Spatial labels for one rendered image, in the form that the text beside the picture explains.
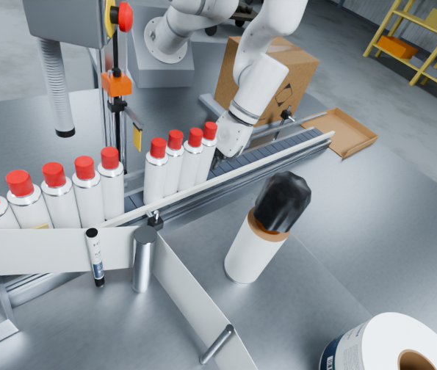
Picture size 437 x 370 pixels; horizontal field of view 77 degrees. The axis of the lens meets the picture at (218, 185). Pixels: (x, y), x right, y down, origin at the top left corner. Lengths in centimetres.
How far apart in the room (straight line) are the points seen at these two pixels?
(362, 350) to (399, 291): 44
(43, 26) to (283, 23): 44
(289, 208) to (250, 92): 35
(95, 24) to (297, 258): 66
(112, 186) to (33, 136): 49
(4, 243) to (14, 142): 53
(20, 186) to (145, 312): 32
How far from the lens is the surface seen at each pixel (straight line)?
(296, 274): 75
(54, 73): 57
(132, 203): 76
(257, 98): 71
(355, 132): 157
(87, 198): 61
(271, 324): 67
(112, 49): 63
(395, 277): 101
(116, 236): 52
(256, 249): 55
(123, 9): 46
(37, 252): 57
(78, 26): 46
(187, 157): 69
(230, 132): 75
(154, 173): 65
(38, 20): 48
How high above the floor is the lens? 147
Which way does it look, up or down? 45 degrees down
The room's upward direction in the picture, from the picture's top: 19 degrees clockwise
